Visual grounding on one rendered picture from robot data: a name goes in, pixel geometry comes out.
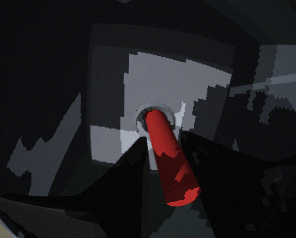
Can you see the dark red peg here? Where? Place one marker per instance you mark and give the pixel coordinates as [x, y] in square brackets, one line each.
[176, 177]

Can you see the grey plate with hole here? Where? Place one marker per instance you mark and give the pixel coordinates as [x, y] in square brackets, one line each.
[126, 83]

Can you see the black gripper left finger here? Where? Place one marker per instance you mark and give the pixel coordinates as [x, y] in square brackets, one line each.
[115, 206]

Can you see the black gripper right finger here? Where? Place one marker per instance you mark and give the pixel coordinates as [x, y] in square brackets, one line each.
[240, 193]

